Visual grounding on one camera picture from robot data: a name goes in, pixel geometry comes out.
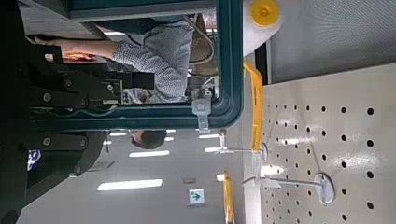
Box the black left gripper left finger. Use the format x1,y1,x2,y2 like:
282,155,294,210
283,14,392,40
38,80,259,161
27,132,108,190

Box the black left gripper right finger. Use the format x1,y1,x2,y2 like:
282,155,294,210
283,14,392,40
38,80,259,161
29,45,156,110

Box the teal plastic crate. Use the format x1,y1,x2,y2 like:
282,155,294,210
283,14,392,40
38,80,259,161
29,0,246,134

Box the white ceiling light panel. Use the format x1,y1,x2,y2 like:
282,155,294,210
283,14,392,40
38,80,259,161
128,149,171,159
96,178,163,192

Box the person in checked shirt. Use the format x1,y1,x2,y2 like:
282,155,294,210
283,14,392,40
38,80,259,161
59,15,195,150

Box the green white exit sign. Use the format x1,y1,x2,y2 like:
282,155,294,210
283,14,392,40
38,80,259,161
188,188,205,206

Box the white pegboard hook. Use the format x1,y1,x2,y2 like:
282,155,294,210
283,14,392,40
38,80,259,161
219,142,269,162
241,172,336,207

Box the grey pegboard stand panel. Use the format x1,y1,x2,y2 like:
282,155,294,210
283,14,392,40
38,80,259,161
269,0,396,84

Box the beige perforated pegboard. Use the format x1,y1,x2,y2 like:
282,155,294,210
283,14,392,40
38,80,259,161
260,63,396,224

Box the yellow handled pliers in package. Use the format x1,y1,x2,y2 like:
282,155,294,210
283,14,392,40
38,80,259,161
223,170,236,224

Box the yellow handled white paint roller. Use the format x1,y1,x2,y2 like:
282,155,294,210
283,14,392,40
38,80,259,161
242,0,284,152

